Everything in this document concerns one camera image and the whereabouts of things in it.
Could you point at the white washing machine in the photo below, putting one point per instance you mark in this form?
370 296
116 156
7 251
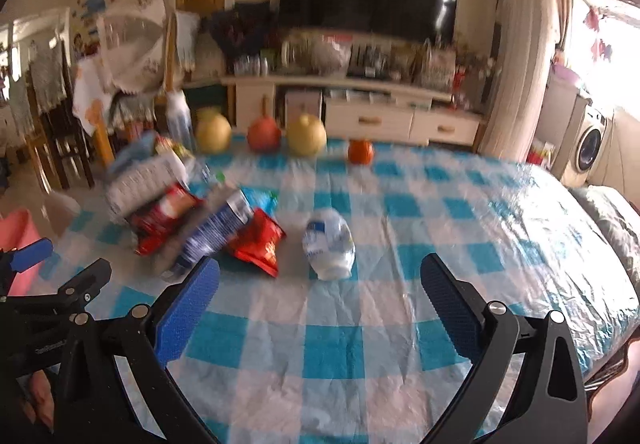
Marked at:
587 135

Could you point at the white silver foil bag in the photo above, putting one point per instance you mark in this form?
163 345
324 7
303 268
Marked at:
145 182

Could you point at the white blue plastic bag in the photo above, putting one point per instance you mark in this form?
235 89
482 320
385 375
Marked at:
328 245

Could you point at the blue cartoon snack packet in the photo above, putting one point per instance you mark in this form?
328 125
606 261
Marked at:
265 199

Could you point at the red apple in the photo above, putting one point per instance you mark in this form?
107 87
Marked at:
264 135

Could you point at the left yellow pear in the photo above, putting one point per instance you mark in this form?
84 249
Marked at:
213 133

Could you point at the dark wooden chair with cover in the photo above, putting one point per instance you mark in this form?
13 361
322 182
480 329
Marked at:
57 139

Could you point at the blue white milk carton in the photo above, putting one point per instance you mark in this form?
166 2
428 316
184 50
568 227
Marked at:
211 234

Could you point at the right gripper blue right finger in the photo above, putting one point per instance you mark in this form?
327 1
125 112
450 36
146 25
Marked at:
458 305

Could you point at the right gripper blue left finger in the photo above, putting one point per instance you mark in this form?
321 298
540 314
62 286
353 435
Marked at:
180 307

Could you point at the yellow pear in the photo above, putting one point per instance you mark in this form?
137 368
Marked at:
213 133
306 136

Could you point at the right yellow pear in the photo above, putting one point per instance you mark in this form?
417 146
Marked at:
306 136

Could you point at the small orange tangerine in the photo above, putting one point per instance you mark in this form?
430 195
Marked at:
360 152

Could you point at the white mesh food cover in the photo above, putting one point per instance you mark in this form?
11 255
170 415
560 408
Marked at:
132 44

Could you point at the white tv cabinet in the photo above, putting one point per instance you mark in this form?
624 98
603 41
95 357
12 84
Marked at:
353 108

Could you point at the red snack packet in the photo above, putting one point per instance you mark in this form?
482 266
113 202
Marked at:
155 224
257 242

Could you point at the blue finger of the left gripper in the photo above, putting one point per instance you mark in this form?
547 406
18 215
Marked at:
21 260

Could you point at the pink storage box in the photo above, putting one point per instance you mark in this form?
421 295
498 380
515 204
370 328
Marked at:
302 102

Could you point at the white milk bottle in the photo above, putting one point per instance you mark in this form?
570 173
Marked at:
178 118

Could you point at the blue checkered tablecloth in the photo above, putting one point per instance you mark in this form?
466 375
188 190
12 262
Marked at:
297 359

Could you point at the pink plastic trash bucket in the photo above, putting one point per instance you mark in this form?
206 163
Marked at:
17 229

